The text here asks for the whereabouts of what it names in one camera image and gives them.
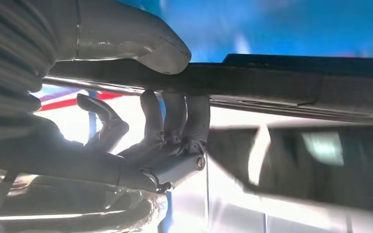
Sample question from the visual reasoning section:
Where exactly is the blue metal shelf rack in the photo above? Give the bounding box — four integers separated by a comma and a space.
87, 0, 373, 233

